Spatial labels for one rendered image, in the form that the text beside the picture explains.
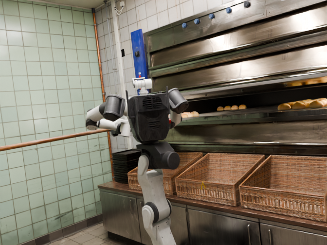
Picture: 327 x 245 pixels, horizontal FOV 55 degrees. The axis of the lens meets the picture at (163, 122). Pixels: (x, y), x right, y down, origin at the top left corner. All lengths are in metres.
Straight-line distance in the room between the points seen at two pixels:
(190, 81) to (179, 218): 1.23
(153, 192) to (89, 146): 1.88
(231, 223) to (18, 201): 2.18
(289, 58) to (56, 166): 2.58
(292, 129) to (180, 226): 1.13
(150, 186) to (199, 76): 1.22
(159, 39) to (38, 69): 1.34
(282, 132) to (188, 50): 1.14
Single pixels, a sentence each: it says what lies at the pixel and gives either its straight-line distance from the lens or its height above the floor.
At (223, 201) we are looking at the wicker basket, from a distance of 2.33.
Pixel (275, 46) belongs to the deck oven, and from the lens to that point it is 2.55.
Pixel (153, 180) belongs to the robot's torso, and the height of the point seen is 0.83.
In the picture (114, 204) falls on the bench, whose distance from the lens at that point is 3.24.
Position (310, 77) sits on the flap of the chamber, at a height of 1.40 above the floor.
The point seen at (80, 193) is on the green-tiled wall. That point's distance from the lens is 3.87.
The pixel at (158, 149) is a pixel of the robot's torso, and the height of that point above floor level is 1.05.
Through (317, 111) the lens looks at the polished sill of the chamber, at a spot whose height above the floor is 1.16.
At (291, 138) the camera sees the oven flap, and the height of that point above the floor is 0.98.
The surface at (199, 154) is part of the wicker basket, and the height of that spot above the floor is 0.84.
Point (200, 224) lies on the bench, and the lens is 2.47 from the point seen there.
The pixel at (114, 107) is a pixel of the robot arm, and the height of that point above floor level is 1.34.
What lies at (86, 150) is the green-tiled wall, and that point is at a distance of 3.86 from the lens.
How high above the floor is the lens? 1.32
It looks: 3 degrees down
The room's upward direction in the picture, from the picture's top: 6 degrees counter-clockwise
